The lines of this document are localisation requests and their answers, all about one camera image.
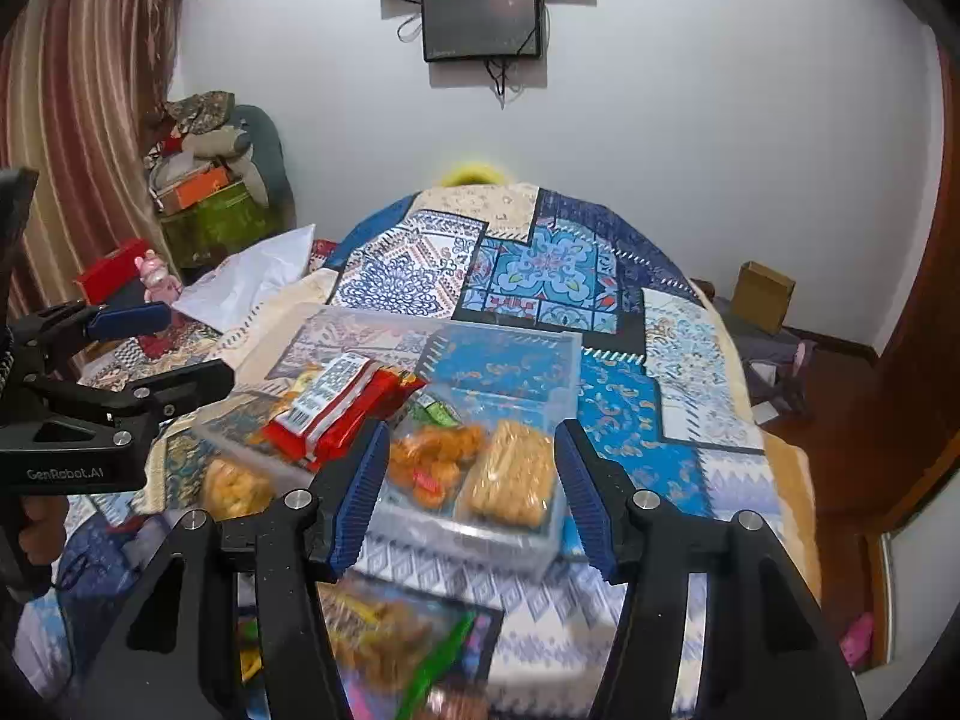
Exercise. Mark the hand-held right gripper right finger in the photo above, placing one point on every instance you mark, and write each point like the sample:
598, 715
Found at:
583, 499

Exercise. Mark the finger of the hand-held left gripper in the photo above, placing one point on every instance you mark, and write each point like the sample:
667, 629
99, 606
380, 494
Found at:
180, 386
127, 320

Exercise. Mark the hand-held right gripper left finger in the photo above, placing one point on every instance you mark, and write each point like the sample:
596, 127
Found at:
358, 499

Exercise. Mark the red snack packet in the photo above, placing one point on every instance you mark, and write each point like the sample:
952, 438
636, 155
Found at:
337, 409

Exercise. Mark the small yellow snack packet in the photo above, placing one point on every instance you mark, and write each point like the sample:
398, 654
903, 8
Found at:
234, 487

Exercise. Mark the clear snack packet green stripe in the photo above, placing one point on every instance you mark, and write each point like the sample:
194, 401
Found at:
390, 645

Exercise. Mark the clear plastic container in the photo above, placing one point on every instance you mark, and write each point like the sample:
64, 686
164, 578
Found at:
495, 360

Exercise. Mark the person's left hand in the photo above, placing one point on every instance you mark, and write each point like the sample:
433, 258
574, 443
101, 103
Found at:
41, 532

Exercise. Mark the pink toy figure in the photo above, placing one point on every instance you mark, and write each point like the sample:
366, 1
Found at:
157, 277

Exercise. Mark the red box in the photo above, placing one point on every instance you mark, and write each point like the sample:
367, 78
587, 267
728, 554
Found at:
112, 270

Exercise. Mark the yellow biscuit packet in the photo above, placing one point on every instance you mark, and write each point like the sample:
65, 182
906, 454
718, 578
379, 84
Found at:
510, 476

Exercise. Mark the orange fried snack packet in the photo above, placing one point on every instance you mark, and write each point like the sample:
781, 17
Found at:
433, 457

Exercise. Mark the small green snack packet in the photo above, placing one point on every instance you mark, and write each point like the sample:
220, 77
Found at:
433, 412

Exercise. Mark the white plastic bag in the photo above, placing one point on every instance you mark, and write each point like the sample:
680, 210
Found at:
251, 277

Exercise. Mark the green box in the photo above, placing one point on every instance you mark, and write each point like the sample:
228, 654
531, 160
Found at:
217, 223

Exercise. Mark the orange box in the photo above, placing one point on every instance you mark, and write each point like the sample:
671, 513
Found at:
193, 187

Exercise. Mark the pile of clothes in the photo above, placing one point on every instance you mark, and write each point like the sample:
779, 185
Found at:
214, 135

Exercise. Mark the striped curtain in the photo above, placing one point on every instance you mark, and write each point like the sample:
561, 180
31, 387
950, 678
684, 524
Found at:
82, 105

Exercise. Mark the grey cloth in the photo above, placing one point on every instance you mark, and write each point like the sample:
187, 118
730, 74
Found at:
776, 364

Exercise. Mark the cardboard box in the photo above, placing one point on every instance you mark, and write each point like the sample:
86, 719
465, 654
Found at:
763, 296

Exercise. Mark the pink slipper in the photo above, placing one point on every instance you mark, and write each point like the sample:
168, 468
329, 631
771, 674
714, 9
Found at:
857, 641

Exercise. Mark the yellow round object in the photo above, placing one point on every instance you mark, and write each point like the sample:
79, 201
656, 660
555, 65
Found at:
474, 172

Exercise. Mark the small black wall monitor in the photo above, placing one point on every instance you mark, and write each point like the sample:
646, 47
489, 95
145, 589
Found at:
481, 21

